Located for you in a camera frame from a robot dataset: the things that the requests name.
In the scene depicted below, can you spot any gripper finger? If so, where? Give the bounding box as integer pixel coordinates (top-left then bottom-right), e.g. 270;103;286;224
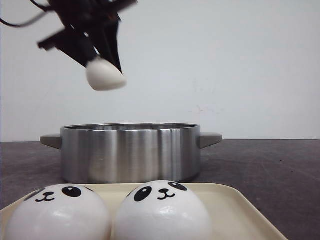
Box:
93;21;123;73
58;30;98;68

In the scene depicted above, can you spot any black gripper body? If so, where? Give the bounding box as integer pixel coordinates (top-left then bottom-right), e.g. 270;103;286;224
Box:
37;0;138;52

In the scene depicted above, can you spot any panda bun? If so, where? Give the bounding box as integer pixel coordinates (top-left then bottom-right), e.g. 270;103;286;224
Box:
113;180;213;240
86;57;127;92
4;183;112;240

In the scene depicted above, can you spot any stainless steel steamer pot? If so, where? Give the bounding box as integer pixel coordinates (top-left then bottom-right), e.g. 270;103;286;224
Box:
40;123;223;184

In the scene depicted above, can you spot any cream plastic tray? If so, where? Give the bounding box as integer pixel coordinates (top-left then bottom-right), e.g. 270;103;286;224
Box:
0;183;287;240

